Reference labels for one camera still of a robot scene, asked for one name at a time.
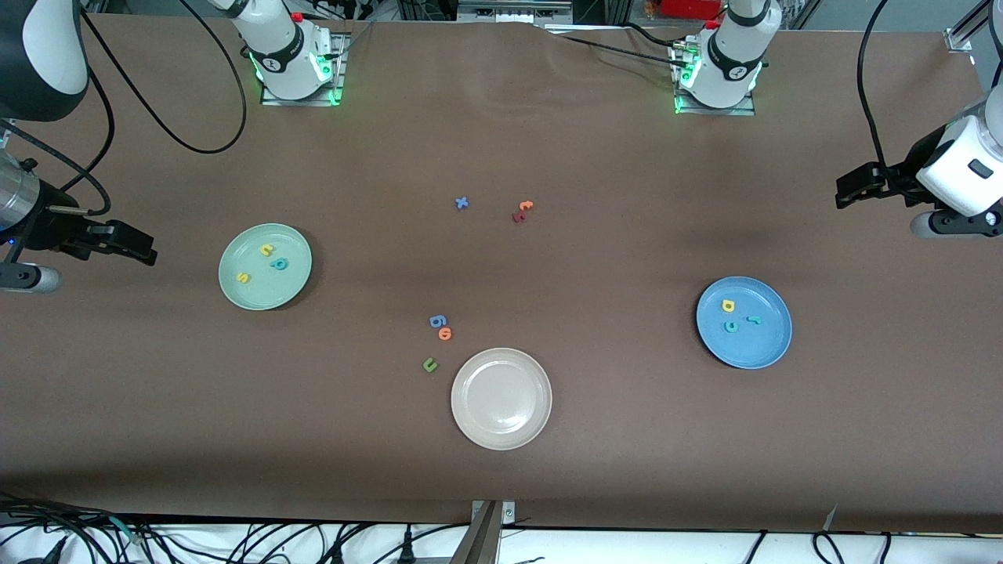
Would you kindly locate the grey metal box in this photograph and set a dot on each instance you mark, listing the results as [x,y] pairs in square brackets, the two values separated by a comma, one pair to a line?
[513,12]

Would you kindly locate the brown table cover mat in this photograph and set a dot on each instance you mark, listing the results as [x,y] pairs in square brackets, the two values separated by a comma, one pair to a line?
[627,439]

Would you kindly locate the beige plate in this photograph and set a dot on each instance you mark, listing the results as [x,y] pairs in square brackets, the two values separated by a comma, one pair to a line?
[501,399]

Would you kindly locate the red box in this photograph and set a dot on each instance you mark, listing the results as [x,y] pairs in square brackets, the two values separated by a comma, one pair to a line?
[689,8]

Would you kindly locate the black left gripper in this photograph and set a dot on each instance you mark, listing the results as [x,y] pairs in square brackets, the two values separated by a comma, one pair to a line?
[903,177]

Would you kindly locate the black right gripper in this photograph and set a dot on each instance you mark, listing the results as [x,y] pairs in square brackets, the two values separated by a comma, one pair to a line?
[56,227]

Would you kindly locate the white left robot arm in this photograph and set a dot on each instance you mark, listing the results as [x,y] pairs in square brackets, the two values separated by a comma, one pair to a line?
[729,70]

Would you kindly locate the metal table bracket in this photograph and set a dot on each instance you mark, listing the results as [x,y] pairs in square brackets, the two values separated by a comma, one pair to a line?
[482,540]

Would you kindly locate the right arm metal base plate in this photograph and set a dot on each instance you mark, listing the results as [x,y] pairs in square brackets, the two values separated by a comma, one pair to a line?
[340,70]

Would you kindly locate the green plate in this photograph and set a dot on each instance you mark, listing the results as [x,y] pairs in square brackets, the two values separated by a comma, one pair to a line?
[286,290]

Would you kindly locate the white tape scrap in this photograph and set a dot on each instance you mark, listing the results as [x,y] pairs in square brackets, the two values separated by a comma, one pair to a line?
[829,517]

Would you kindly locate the blue plate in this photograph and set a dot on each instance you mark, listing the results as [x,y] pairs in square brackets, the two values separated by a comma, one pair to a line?
[756,348]

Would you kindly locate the aluminium frame profile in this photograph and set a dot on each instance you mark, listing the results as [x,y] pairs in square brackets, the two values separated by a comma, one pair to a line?
[968,27]

